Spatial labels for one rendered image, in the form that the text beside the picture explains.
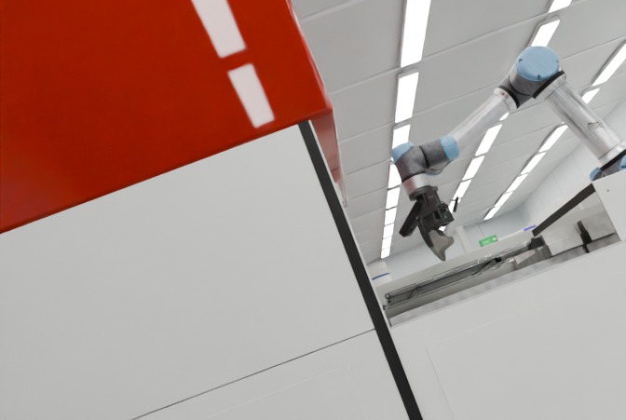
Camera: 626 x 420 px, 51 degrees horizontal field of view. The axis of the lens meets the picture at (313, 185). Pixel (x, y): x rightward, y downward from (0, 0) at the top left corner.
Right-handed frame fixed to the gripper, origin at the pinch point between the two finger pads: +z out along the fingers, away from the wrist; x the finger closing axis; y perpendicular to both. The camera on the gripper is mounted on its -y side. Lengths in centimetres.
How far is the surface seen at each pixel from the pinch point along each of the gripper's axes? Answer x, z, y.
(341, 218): -76, -5, 25
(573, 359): -40, 33, 39
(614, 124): 799, -162, -93
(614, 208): -21, 8, 54
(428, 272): 2.0, 2.1, -6.7
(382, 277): 14.8, -3.7, -30.9
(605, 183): -21, 3, 55
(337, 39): 174, -178, -100
